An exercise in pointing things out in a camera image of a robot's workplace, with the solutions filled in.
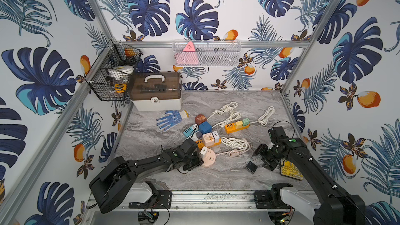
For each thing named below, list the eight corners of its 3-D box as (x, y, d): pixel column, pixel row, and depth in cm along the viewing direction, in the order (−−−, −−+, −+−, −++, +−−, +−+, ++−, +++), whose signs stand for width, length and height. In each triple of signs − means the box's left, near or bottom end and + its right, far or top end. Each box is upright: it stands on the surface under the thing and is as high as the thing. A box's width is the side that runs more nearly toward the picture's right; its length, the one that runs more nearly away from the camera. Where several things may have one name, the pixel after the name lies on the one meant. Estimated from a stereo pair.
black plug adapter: (244, 167, 87) (245, 165, 84) (248, 162, 88) (250, 160, 86) (252, 174, 84) (254, 172, 82) (256, 168, 86) (258, 167, 84)
